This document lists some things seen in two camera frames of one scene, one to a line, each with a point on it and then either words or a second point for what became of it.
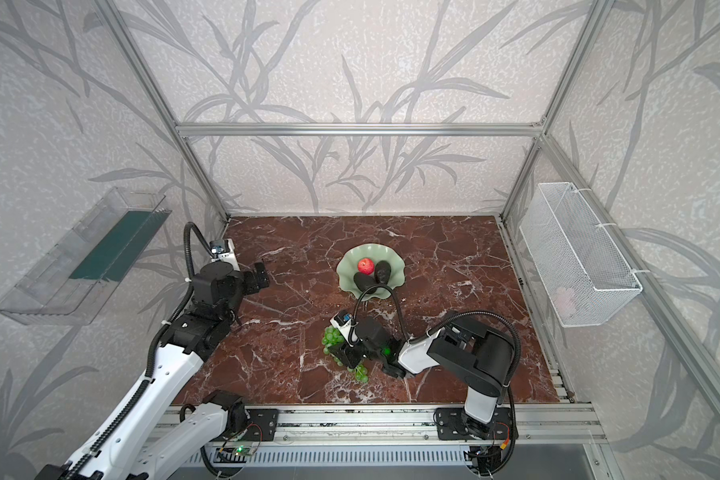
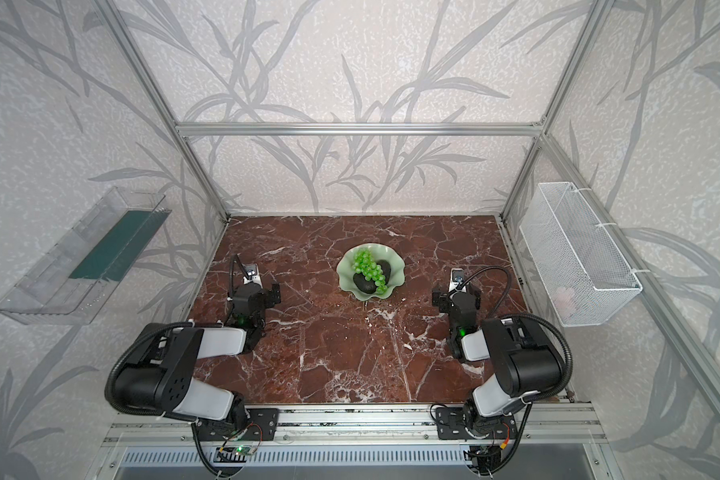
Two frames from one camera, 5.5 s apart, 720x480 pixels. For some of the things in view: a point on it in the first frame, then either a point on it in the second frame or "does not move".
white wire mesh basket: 586,278 does not move
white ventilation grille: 377,456 does not move
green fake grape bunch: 333,336 → 363,263
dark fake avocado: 364,282 does not move
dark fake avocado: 382,272 does not move
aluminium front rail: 413,425 does not move
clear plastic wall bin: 71,283 does not move
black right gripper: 348,344 → 438,298
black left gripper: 256,277 → 273,293
